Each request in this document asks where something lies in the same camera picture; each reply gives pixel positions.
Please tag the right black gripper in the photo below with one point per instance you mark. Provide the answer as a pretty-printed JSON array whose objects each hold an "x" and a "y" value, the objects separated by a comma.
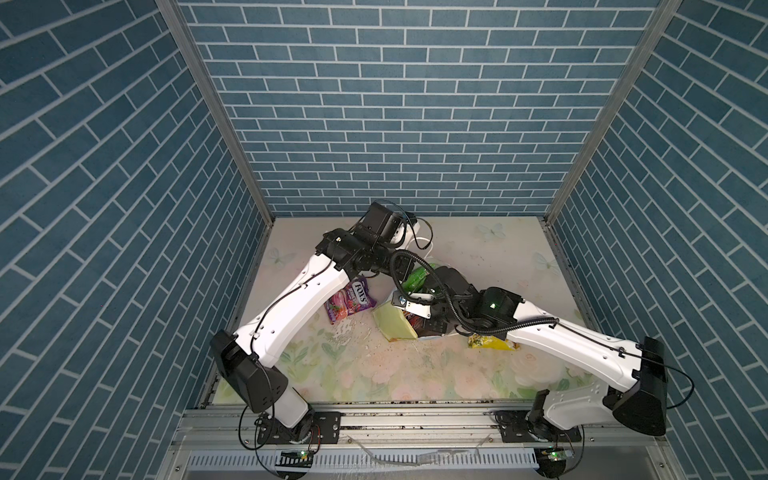
[{"x": 431, "y": 325}]

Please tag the purple Fox's candy packet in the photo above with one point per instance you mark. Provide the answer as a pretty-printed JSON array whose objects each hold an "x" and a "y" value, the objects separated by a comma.
[{"x": 354, "y": 298}]

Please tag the floral paper gift bag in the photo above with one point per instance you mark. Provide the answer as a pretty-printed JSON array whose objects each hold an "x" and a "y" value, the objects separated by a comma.
[{"x": 398, "y": 319}]

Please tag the yellow green snack packet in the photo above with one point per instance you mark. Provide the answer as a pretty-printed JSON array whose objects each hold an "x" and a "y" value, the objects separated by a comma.
[{"x": 491, "y": 342}]

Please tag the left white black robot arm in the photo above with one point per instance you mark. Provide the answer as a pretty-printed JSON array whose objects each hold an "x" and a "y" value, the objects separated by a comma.
[{"x": 246, "y": 358}]

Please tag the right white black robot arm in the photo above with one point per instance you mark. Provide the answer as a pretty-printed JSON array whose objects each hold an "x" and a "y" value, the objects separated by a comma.
[{"x": 630, "y": 378}]

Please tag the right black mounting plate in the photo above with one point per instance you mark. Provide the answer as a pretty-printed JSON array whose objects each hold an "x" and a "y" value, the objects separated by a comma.
[{"x": 515, "y": 427}]

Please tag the black mounting plate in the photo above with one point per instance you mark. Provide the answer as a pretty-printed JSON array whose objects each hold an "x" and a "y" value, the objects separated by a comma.
[
  {"x": 315, "y": 427},
  {"x": 515, "y": 427}
]

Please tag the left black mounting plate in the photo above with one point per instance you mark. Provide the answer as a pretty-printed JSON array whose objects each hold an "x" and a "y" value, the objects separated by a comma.
[{"x": 315, "y": 427}]

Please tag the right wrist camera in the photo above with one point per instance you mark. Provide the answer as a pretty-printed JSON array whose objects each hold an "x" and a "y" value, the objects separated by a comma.
[{"x": 418, "y": 309}]

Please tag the white slotted cable duct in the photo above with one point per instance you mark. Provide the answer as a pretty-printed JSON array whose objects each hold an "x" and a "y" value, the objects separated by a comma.
[{"x": 358, "y": 460}]

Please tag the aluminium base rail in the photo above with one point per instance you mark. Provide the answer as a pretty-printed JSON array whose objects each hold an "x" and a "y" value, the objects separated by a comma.
[{"x": 605, "y": 452}]

